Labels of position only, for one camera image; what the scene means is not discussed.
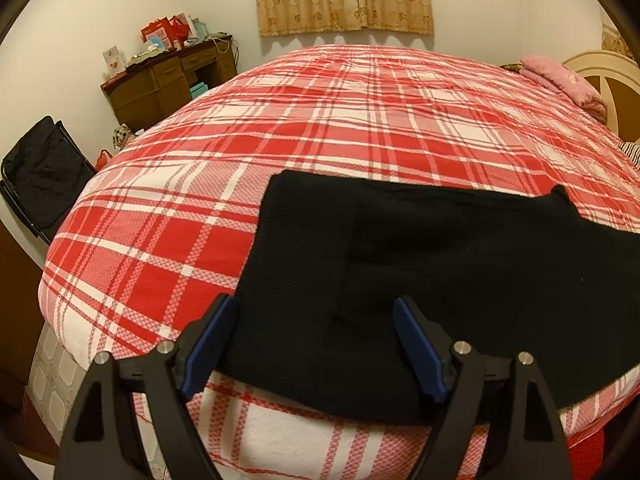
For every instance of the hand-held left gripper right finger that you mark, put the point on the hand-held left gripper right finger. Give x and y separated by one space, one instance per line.
417 347

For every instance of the striped pillow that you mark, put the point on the striped pillow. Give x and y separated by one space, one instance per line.
632 152

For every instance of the small red bag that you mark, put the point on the small red bag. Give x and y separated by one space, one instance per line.
104 160

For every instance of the patterned bag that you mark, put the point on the patterned bag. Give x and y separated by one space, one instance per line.
124 136

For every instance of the brown wooden desk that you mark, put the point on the brown wooden desk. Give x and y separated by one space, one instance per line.
145 90

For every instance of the red gift bags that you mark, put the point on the red gift bags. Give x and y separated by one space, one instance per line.
167 32

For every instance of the black folding chair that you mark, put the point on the black folding chair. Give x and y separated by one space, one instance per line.
45 175

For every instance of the cream wooden headboard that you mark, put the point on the cream wooden headboard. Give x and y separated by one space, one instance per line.
600 67

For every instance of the black pants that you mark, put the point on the black pants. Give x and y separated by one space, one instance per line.
450 260

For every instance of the white picture card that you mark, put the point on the white picture card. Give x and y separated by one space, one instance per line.
113 61

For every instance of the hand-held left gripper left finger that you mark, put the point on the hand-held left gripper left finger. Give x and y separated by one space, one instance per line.
207 347

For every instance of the pale blue gift bag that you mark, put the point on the pale blue gift bag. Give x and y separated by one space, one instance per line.
200 27

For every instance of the patterned mattress side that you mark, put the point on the patterned mattress side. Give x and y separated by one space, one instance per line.
55 385

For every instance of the teal box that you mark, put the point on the teal box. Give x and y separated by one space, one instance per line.
199 91

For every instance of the brown wooden cabinet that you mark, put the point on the brown wooden cabinet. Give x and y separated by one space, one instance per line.
17 300

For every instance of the red plaid blanket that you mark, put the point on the red plaid blanket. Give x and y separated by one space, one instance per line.
325 120

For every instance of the pink folded quilt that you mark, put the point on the pink folded quilt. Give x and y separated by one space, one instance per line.
560 80

